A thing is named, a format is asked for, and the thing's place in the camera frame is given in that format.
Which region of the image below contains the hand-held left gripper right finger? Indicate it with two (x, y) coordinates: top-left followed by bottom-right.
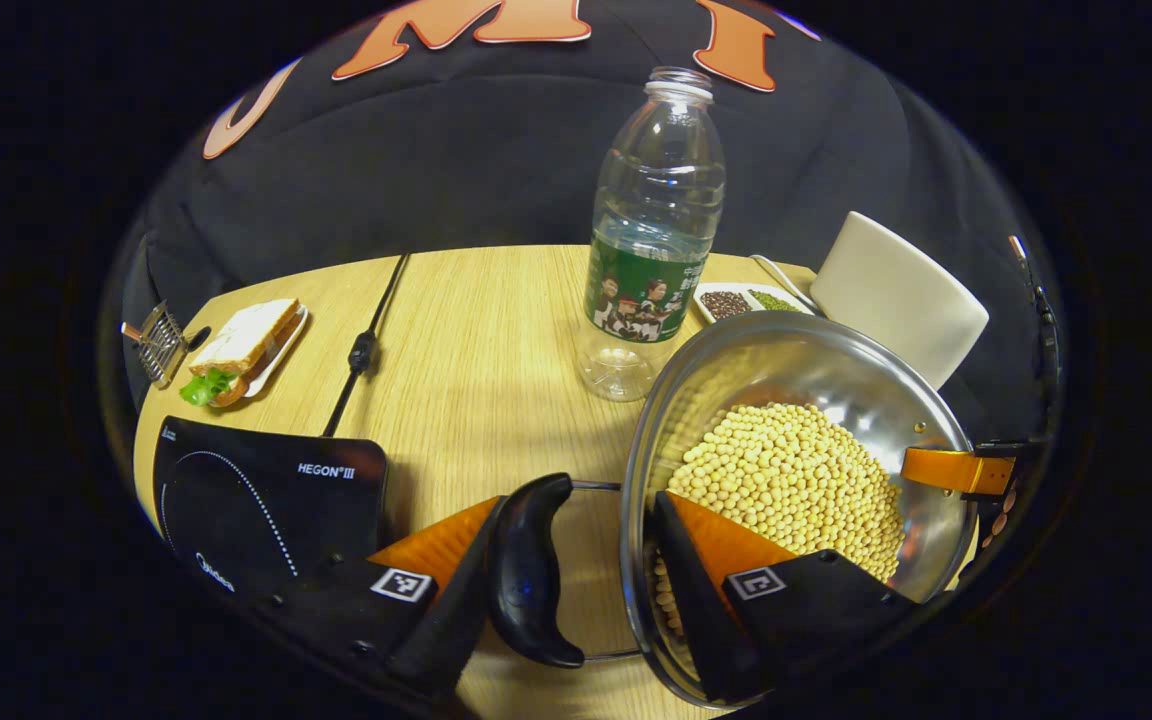
(651, 490), (922, 706)

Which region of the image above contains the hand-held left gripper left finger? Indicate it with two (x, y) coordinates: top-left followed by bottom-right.
(256, 495), (514, 701)

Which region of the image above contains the pile of soybeans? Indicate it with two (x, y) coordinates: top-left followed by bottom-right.
(651, 402), (907, 686)

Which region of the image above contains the steel pot with black handle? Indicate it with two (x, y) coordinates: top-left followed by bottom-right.
(489, 310), (979, 713)

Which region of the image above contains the black induction cooktop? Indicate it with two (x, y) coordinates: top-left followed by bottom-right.
(151, 415), (392, 606)

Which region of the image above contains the white toaster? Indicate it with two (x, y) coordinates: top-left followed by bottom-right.
(810, 210), (991, 391)

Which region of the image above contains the white divided bean dish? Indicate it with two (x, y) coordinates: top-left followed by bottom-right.
(693, 281), (817, 326)

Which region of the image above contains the toast sandwich with lettuce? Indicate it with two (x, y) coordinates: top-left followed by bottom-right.
(179, 298), (303, 407)

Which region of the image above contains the clear plastic water bottle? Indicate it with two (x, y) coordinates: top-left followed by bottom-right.
(574, 66), (727, 404)

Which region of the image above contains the white toaster cable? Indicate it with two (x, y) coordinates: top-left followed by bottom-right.
(749, 253), (822, 316)

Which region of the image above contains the black power cable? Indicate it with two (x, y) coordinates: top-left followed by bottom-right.
(322, 253), (410, 438)

